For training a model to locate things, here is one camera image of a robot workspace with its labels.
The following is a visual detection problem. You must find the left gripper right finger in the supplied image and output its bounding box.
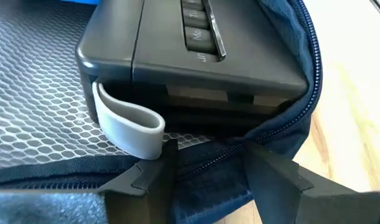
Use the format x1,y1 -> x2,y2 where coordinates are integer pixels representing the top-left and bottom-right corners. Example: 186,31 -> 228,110
243,141 -> 315,224

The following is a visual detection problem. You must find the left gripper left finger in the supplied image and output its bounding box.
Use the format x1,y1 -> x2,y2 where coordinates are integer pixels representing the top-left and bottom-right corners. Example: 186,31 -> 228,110
96,139 -> 179,224

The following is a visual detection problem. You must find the black weekly pill organizer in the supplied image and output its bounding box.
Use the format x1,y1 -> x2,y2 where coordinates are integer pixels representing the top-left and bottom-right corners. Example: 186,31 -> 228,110
75,0 -> 309,160

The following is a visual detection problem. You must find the navy blue backpack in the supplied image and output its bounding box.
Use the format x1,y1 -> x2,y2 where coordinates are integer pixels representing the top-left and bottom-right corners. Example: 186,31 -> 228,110
0,0 -> 323,224

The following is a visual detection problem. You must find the blue first aid kit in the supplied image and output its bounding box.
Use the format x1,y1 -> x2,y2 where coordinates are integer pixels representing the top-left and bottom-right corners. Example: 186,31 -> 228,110
59,0 -> 101,6

